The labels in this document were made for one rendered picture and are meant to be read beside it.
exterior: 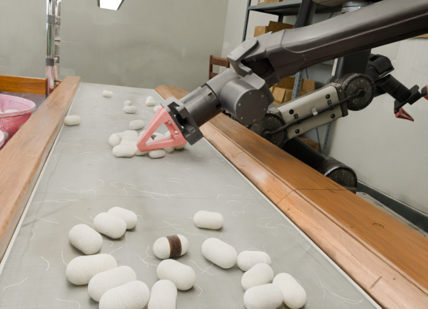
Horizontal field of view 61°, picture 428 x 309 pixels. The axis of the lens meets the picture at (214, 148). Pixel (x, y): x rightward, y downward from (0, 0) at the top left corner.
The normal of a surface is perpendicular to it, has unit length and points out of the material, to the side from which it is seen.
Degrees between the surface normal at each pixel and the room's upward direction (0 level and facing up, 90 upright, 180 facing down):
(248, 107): 98
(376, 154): 90
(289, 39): 43
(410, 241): 0
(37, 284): 0
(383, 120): 91
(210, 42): 90
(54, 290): 0
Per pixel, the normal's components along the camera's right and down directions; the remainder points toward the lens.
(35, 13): 0.37, 0.29
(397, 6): -0.53, -0.61
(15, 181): 0.13, -0.96
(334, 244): -0.58, -0.71
